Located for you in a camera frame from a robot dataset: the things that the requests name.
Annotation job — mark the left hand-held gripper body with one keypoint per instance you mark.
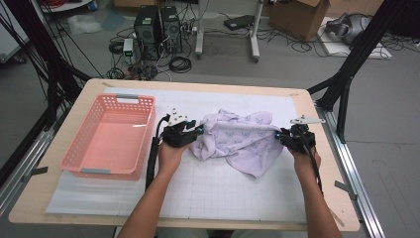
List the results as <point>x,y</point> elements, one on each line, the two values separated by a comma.
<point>176,135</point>

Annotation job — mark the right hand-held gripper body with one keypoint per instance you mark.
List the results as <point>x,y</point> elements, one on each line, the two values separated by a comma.
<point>300,139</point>

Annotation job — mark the lilac butterfly-print towel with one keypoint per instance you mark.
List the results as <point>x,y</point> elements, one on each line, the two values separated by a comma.
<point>241,142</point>

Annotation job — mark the pink plastic basket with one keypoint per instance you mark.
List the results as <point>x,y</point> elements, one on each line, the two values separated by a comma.
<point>112,145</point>

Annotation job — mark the person's left hand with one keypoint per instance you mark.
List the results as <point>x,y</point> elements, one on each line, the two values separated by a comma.
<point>171,160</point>

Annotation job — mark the person's right hand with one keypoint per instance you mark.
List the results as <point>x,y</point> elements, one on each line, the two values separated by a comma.
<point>305,165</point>

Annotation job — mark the white floor board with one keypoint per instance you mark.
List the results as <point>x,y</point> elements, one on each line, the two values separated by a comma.
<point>333,48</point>

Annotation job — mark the slim black computer tower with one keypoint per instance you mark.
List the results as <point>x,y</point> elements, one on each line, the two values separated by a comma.
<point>171,29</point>

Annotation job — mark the small white power box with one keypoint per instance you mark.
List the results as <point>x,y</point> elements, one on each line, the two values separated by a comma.
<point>128,48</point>

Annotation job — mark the white metal stand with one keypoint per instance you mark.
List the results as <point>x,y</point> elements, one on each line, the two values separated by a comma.
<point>255,36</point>

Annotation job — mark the large black computer tower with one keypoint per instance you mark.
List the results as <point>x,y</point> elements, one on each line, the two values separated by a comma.
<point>147,33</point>

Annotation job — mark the brown cardboard box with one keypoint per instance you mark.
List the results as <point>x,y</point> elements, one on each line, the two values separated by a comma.
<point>297,20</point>

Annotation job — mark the black flat device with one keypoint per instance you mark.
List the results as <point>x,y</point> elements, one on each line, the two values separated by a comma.
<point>238,22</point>

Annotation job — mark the grey rounded device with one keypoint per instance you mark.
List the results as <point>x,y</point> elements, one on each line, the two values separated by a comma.
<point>350,28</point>

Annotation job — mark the teal floor sheet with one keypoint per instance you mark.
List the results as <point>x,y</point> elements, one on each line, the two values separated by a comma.
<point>112,20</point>

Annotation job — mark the clear plastic bag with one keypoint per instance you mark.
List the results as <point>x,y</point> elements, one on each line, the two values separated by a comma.
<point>82,23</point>

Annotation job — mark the white round table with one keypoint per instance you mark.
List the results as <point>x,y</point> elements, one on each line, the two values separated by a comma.
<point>66,6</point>

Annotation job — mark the white cabinet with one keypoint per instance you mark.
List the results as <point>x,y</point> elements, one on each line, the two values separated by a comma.
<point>10,39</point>

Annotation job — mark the grey table bracket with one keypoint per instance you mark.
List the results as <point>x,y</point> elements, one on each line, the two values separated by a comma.
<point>34,172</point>
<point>345,188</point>

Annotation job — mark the aluminium rail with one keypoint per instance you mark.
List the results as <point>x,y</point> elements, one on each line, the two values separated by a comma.
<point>20,168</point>
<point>365,211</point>

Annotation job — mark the black metal frame strut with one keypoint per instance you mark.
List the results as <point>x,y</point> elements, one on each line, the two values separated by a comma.
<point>39,43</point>
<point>366,44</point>

